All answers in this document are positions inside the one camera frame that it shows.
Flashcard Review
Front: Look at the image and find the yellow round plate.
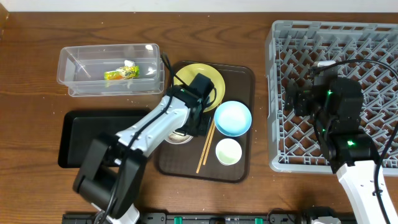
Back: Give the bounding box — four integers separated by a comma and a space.
177, 63, 226, 112

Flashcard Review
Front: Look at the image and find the white napkin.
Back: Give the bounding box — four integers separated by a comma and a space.
124, 60, 136, 67

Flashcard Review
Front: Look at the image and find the clear plastic waste bin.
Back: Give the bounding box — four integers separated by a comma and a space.
57, 44, 165, 97

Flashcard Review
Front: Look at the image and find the light blue bowl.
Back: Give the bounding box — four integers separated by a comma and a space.
214, 101, 252, 137

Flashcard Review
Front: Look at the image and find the white rice bowl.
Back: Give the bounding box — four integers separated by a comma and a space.
165, 132, 193, 144

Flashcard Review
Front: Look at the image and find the wooden chopstick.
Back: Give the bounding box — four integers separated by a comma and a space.
202, 118, 216, 166
196, 120, 215, 174

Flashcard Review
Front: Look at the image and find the brown plastic serving tray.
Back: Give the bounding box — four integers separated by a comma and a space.
155, 63, 255, 183

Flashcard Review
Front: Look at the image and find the green yellow snack wrapper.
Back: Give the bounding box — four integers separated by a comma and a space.
104, 66, 139, 80

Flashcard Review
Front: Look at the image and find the small white green cup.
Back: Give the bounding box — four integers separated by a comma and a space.
215, 138, 242, 166

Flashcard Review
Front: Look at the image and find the grey dishwasher rack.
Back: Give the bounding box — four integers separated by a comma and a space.
266, 21, 397, 176

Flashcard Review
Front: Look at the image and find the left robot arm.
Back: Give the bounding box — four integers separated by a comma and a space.
73, 85, 214, 223

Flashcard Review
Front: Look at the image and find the black food waste tray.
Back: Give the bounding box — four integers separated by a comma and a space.
58, 109, 149, 168

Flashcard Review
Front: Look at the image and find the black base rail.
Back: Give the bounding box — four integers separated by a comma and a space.
62, 213, 357, 224

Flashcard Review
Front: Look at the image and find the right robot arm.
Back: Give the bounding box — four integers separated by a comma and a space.
285, 75, 397, 223

